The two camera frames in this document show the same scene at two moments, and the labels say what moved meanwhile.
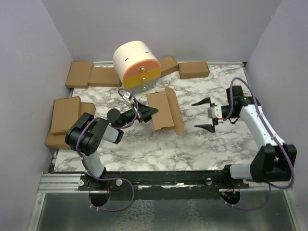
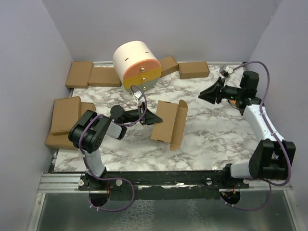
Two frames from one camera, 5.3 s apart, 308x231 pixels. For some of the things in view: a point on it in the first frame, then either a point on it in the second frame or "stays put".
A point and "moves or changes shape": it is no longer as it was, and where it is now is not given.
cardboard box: (169, 115) moves or changes shape
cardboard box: (193, 70) stays put
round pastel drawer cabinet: (138, 66) stays put
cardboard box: (58, 140) stays put
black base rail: (160, 185) stays put
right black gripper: (209, 127) → (211, 93)
